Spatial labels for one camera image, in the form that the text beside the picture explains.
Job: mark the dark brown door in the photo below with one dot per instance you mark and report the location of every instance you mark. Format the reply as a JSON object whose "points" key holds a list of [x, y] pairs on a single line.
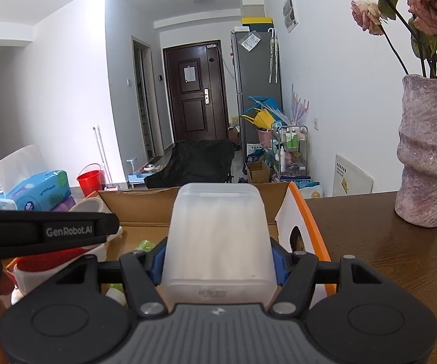
{"points": [[194, 91]]}

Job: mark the blue tissue pack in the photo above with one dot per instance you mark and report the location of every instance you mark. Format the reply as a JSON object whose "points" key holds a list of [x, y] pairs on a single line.
{"points": [[36, 191]]}

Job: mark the red and white lint brush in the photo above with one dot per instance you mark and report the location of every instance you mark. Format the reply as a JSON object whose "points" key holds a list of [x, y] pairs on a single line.
{"points": [[44, 261]]}

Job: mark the grey refrigerator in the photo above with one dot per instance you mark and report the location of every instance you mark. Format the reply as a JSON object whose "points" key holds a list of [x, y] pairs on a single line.
{"points": [[252, 83]]}

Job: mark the purple wing decoration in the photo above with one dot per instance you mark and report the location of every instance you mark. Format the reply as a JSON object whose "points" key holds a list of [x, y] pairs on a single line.
{"points": [[300, 108]]}

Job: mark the white mop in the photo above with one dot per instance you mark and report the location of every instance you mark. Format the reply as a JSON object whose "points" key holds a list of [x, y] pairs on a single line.
{"points": [[101, 155]]}

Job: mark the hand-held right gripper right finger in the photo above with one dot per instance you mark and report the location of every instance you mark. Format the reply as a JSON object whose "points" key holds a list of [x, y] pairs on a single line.
{"points": [[281, 265]]}

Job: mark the blue and yellow plastic toys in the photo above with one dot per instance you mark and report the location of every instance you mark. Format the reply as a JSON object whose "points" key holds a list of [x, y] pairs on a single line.
{"points": [[262, 113]]}

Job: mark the wall electrical panel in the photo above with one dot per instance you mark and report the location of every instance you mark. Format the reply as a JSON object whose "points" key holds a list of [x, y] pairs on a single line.
{"points": [[290, 13]]}

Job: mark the cardboard box with orange rim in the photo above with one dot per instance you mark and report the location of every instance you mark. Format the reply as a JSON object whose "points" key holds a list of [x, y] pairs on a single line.
{"points": [[146, 204]]}

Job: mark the small open cardboard box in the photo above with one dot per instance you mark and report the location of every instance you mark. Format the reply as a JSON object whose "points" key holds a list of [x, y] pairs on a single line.
{"points": [[258, 172]]}

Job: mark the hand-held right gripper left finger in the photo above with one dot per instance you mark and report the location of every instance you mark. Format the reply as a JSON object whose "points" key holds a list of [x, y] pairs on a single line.
{"points": [[156, 265]]}

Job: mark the dried pink rose bouquet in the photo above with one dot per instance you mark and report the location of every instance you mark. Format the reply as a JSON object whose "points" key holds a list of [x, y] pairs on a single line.
{"points": [[434, 3]]}

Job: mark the translucent white plastic box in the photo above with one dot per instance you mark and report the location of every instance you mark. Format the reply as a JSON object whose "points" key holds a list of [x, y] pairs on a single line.
{"points": [[218, 242]]}

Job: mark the red bucket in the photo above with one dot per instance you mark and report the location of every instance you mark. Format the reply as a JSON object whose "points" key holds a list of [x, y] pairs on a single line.
{"points": [[89, 182]]}

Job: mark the clear folded umbrella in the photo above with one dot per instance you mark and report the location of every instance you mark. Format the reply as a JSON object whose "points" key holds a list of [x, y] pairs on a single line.
{"points": [[273, 55]]}

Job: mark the purple tissue pack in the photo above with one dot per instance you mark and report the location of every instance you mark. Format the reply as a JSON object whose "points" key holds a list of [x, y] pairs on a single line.
{"points": [[65, 204]]}

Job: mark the yellow box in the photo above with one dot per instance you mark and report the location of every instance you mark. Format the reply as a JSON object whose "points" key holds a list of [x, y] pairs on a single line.
{"points": [[256, 21]]}

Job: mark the blue pet feeder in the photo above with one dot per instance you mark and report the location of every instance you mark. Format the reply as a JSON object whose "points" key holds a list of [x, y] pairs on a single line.
{"points": [[135, 176]]}

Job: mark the white board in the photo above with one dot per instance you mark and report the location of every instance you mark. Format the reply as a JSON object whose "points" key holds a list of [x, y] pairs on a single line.
{"points": [[355, 178]]}

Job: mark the pink textured vase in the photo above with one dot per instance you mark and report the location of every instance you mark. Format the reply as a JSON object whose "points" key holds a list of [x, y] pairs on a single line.
{"points": [[427, 151]]}

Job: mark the black folding chair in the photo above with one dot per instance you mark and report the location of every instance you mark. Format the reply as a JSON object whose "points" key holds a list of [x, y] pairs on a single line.
{"points": [[195, 163]]}

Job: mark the white and blue bags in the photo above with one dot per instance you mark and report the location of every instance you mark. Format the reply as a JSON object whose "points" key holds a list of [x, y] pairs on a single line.
{"points": [[309, 189]]}

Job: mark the green textured item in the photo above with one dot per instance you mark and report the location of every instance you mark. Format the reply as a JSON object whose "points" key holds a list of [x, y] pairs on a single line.
{"points": [[144, 245]]}

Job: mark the pink bucket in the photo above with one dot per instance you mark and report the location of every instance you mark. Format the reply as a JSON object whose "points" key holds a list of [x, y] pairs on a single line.
{"points": [[266, 136]]}

